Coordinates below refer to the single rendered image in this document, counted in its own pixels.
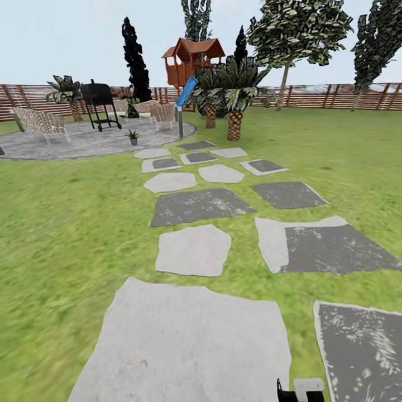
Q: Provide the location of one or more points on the tree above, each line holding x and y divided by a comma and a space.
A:
196, 22
293, 29
139, 78
240, 51
378, 42

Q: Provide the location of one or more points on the charcoal grill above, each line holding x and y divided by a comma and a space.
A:
99, 95

